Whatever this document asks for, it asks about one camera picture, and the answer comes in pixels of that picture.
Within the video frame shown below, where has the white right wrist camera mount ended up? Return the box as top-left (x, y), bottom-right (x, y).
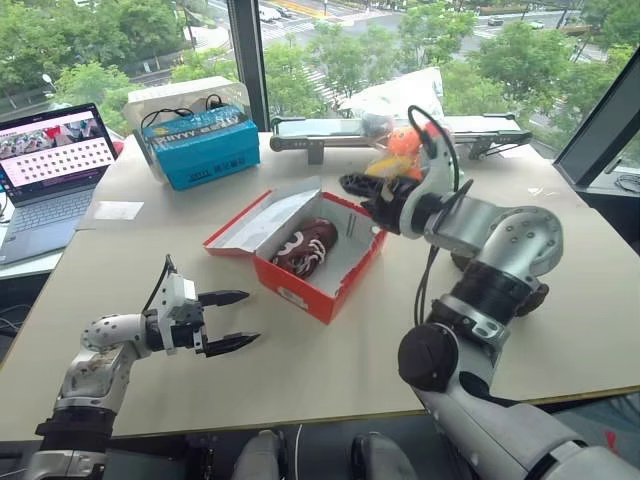
top-left (398, 133), bottom-right (460, 237)

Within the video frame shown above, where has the white paper sheet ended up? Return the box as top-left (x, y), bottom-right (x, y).
top-left (92, 200), bottom-right (146, 221)

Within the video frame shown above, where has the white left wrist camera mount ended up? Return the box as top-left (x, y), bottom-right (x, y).
top-left (148, 272), bottom-right (202, 327)

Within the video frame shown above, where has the white plastic storage box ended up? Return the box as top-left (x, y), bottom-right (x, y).
top-left (126, 79), bottom-right (251, 136)

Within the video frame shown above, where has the blue cardboard box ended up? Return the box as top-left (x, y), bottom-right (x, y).
top-left (141, 104), bottom-right (262, 192)

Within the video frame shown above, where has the black cable with plug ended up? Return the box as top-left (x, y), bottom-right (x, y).
top-left (140, 94), bottom-right (224, 135)

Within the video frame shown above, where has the grey flat device bar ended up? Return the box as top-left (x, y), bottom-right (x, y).
top-left (269, 113), bottom-right (533, 165)

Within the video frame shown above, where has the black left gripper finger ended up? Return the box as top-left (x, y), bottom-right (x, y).
top-left (199, 289), bottom-right (250, 309)
top-left (204, 332), bottom-right (263, 358)

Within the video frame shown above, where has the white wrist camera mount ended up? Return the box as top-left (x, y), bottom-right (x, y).
top-left (398, 133), bottom-right (460, 237)
top-left (148, 272), bottom-right (202, 327)

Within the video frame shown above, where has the clear plastic bag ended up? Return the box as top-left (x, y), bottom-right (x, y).
top-left (335, 66), bottom-right (447, 135)

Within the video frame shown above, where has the orange cardboard shoebox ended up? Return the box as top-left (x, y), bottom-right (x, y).
top-left (202, 174), bottom-right (390, 326)

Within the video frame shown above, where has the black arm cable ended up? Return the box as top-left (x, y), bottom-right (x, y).
top-left (141, 253), bottom-right (178, 315)
top-left (406, 104), bottom-right (475, 326)

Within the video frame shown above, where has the grey rounded robot part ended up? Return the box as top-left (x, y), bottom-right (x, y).
top-left (230, 428), bottom-right (288, 480)

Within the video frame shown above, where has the grey open laptop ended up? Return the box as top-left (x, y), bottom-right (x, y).
top-left (0, 102), bottom-right (120, 266)

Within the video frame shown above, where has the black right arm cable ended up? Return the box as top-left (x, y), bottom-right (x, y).
top-left (406, 104), bottom-right (475, 326)

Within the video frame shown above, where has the dark window pillar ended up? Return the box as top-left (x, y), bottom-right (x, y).
top-left (225, 0), bottom-right (270, 147)

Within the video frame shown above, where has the thin white cable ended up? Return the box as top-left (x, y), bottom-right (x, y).
top-left (293, 423), bottom-right (305, 480)

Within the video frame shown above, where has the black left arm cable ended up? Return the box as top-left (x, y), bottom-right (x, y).
top-left (141, 253), bottom-right (178, 315)

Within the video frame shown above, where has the yellow plush toy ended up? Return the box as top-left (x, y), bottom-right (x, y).
top-left (363, 153), bottom-right (407, 177)

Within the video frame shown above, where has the dark red laced shoe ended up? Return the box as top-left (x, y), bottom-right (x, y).
top-left (270, 219), bottom-right (339, 277)

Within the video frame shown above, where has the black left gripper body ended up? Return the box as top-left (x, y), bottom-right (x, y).
top-left (167, 294), bottom-right (211, 358)

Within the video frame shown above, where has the orange plush toy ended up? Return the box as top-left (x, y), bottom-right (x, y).
top-left (385, 126), bottom-right (429, 180)

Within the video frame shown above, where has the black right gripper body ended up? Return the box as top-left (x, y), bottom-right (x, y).
top-left (368, 180), bottom-right (417, 236)

